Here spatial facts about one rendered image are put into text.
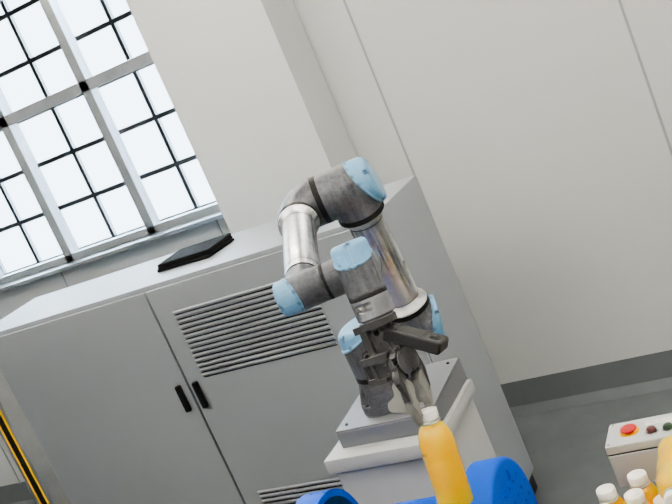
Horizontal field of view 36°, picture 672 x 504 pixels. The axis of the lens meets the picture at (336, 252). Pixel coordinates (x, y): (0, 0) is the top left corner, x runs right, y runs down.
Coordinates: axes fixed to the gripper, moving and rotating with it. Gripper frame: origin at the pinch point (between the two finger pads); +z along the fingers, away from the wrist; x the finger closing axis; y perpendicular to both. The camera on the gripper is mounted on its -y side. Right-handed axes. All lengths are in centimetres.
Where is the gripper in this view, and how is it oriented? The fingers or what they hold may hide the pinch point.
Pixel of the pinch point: (426, 414)
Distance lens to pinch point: 194.8
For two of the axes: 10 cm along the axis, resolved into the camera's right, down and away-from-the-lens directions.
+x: -5.0, 2.2, -8.4
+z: 3.8, 9.3, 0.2
